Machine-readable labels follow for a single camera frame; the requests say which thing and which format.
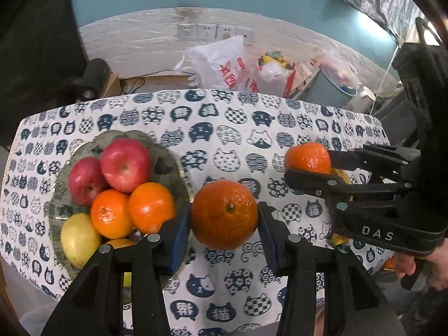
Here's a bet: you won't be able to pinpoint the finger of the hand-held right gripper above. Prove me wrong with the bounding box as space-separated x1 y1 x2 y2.
283 169 412 214
327 143 422 183

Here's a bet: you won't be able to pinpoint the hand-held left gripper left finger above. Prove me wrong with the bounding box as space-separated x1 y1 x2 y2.
40 201 192 336

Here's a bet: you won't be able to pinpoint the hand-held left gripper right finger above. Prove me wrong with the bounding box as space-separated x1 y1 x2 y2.
257 201 408 336

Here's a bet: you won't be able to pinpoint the orange mandarin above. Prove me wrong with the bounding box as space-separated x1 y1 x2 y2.
90 189 134 239
284 142 332 176
191 179 259 249
127 182 176 235

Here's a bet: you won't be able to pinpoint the clear glass plate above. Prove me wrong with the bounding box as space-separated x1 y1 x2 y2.
49 129 192 281

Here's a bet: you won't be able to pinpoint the red apple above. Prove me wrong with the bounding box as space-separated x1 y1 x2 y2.
101 137 153 193
68 157 109 207

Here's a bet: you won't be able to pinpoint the yellow lemon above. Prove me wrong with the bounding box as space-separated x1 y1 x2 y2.
60 213 103 269

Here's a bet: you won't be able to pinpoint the person's right hand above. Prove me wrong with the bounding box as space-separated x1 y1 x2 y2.
393 241 448 292

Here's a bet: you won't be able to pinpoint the spotted yellow banana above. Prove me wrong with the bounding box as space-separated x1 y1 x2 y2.
330 168 353 187
328 233 351 248

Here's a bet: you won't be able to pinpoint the dark grey object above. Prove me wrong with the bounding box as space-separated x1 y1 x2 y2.
374 87 421 148

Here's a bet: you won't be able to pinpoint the white plastic object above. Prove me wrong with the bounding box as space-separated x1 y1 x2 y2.
345 87 377 113

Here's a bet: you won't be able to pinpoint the light blue bin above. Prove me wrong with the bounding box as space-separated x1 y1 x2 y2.
308 65 359 109

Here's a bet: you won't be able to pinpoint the clear plastic bin bag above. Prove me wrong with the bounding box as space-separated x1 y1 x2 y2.
318 50 363 95

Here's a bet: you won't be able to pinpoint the cat print tablecloth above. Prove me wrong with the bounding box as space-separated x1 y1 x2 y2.
0 89 389 336

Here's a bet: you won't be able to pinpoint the red white carton box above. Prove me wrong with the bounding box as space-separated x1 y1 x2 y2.
257 52 305 99

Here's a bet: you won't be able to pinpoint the flat cardboard pieces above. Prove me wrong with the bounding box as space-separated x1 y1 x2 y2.
293 58 323 92

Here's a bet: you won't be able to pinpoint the crumpled white bag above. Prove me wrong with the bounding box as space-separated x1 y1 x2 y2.
258 64 291 88

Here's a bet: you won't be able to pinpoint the yellow snack wrapper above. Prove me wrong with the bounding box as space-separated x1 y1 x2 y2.
261 52 296 71

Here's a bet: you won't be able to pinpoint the white plastic bag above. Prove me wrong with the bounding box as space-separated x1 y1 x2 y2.
174 36 260 93

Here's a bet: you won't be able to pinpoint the grey patterned curtain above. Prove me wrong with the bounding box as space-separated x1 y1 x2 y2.
315 0 421 46

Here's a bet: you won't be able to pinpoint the person's grey clothing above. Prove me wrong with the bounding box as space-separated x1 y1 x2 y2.
383 280 448 336

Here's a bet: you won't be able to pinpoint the brown cardboard box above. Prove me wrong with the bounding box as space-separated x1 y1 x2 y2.
98 73 123 99

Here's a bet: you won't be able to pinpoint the black cylindrical device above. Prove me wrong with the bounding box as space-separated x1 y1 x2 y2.
72 58 110 102

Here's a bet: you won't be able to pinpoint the dark cloth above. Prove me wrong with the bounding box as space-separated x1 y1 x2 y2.
0 0 88 144

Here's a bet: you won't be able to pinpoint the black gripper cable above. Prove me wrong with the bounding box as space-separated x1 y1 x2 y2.
414 17 442 47

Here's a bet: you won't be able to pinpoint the black floor cable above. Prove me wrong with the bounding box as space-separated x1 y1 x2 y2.
119 76 146 94

